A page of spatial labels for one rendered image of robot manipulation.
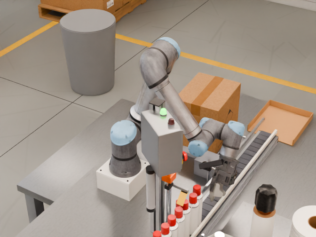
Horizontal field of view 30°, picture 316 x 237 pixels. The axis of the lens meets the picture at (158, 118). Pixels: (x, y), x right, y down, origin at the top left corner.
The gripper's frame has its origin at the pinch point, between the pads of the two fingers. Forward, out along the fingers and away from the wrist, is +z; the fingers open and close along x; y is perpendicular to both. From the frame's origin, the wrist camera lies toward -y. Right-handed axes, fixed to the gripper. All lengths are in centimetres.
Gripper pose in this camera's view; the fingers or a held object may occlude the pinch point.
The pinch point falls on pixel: (210, 198)
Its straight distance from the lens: 262.5
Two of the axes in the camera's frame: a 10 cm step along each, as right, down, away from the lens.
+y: 8.5, 3.0, -4.4
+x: 4.6, -0.1, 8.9
